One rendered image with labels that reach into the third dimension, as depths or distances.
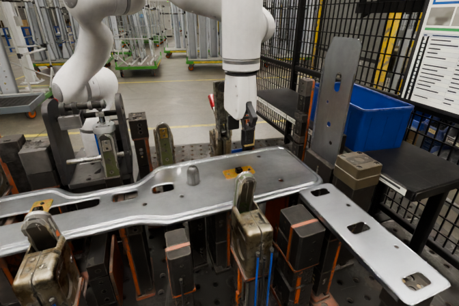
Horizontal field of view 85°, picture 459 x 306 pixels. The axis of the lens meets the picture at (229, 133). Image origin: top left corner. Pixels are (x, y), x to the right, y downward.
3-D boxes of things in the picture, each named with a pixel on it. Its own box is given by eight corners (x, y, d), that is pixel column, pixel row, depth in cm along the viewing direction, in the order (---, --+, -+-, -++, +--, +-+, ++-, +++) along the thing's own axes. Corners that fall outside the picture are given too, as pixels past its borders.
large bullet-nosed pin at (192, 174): (188, 191, 64) (187, 169, 61) (186, 184, 66) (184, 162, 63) (201, 188, 65) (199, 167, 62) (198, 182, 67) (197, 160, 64)
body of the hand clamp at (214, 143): (216, 224, 91) (214, 137, 77) (211, 212, 97) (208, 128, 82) (231, 220, 93) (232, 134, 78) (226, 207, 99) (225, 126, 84)
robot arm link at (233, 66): (216, 55, 58) (217, 68, 60) (229, 61, 51) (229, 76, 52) (250, 53, 61) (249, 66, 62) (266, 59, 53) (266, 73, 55)
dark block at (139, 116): (148, 231, 88) (128, 120, 71) (147, 217, 94) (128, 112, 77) (162, 227, 90) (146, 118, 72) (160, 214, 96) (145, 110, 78)
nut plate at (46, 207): (42, 225, 51) (40, 220, 51) (20, 229, 50) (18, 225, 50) (54, 199, 58) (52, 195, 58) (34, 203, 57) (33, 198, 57)
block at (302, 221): (283, 326, 61) (296, 244, 49) (263, 285, 71) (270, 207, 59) (316, 312, 64) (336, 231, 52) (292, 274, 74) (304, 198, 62)
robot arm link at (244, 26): (236, 52, 62) (214, 57, 54) (236, -9, 56) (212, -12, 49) (268, 55, 58) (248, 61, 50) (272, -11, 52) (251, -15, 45)
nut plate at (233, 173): (226, 179, 66) (226, 175, 65) (222, 171, 69) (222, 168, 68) (255, 173, 68) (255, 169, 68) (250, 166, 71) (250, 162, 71)
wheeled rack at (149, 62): (158, 76, 635) (148, -2, 561) (116, 78, 620) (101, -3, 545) (163, 64, 806) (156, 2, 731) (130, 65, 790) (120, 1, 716)
